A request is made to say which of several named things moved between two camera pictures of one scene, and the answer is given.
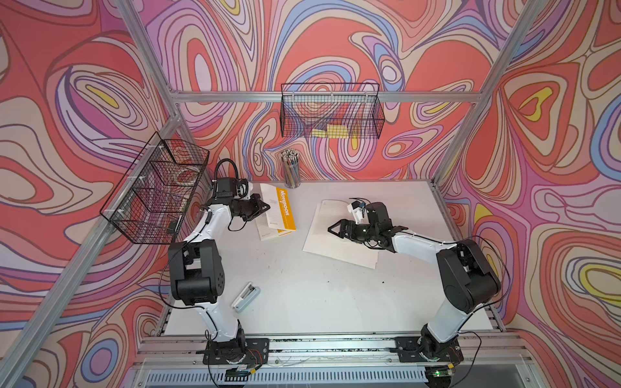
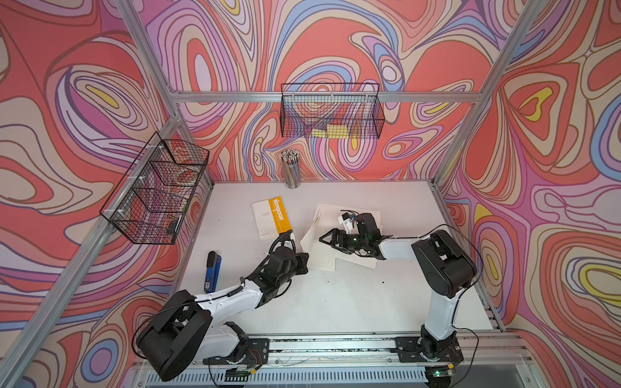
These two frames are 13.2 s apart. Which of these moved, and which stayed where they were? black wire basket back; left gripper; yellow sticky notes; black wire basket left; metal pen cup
Moved: left gripper
Stayed: black wire basket back; yellow sticky notes; black wire basket left; metal pen cup
